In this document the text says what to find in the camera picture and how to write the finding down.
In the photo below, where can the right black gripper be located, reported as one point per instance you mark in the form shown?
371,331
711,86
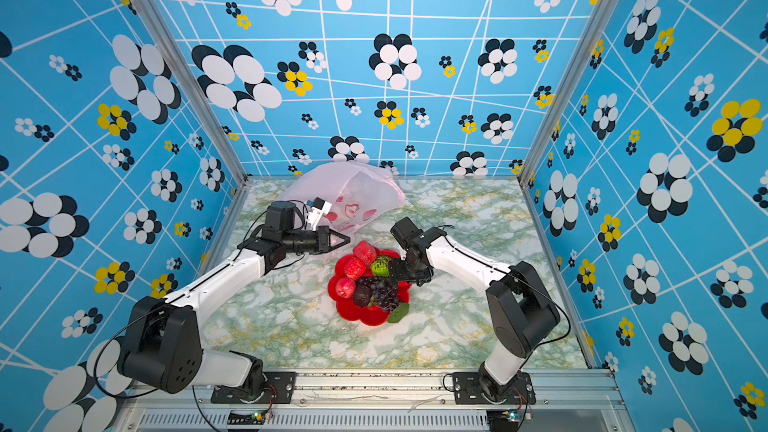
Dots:
396,272

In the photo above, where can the pink plastic bag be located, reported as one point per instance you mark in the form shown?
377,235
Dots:
359,193

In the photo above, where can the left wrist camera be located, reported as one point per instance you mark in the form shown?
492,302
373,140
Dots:
316,210

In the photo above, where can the pink red apple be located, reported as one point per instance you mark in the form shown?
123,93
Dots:
345,287

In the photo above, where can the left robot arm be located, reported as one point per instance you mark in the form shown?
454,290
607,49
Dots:
162,346

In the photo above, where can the left aluminium corner post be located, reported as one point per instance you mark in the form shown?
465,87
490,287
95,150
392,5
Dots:
160,32

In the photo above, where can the aluminium front rail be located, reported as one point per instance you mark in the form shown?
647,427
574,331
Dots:
391,400

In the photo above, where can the dark purple grape bunch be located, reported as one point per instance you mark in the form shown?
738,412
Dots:
385,293

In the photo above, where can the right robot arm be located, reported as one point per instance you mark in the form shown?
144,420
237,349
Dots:
522,311

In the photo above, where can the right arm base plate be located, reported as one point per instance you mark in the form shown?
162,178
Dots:
476,388

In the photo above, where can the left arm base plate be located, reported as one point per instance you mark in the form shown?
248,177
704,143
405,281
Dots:
271,388

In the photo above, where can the red dragon fruit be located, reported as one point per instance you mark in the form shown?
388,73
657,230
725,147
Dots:
365,252

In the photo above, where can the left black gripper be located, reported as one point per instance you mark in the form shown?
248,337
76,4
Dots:
323,244

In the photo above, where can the green custard apple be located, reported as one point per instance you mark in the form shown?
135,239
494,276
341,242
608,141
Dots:
380,267

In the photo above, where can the aluminium corner post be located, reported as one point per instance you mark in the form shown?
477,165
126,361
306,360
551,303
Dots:
160,32
592,33

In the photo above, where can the red strawberry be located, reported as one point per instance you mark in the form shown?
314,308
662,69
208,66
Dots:
354,268

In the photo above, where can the right aluminium corner post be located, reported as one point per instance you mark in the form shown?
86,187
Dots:
592,33

